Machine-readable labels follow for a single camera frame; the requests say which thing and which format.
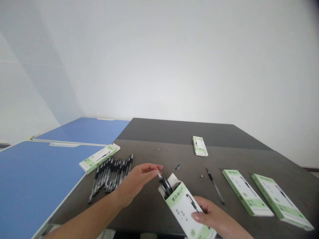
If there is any pile of black pens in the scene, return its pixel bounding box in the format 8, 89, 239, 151
88, 153, 134, 204

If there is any person's left hand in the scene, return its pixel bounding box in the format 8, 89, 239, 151
125, 163, 164, 201

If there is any blue desk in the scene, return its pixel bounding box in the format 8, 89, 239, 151
30, 117, 132, 147
0, 140, 115, 239

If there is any green white pen box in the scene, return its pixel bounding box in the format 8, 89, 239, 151
158, 173, 223, 239
192, 135, 209, 158
251, 173, 315, 231
221, 169, 275, 217
79, 143, 121, 175

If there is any bundle of black boxed pens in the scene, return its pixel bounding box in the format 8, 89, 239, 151
160, 177, 182, 201

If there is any closed green white pen box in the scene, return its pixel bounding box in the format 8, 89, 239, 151
221, 169, 275, 217
192, 135, 209, 158
251, 173, 315, 231

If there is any black gel pen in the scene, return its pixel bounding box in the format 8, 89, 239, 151
156, 171, 168, 188
205, 166, 226, 205

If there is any person's right hand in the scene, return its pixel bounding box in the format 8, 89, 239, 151
191, 196, 243, 239

